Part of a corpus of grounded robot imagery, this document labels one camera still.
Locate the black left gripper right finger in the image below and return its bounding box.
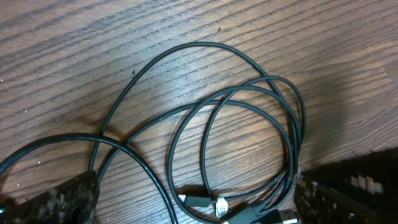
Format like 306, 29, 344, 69
294, 169, 395, 223

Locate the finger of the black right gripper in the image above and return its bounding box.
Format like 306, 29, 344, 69
303, 149, 397, 218

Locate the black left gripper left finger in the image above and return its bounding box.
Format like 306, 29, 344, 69
1, 170, 100, 224

